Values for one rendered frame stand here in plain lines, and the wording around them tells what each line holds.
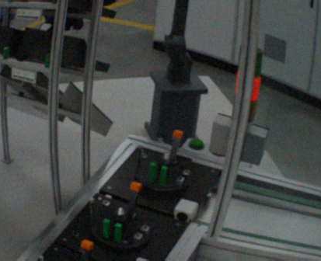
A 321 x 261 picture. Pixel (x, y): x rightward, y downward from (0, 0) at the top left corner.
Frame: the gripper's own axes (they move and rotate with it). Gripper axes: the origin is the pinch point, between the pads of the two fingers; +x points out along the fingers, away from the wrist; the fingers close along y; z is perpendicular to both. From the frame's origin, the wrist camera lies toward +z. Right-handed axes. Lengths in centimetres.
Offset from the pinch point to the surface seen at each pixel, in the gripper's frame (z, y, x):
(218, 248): -40, 66, 14
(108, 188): -32, 35, 17
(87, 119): -18.3, 25.8, 11.0
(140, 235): -28, 55, 27
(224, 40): -160, -121, -239
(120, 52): -171, -205, -193
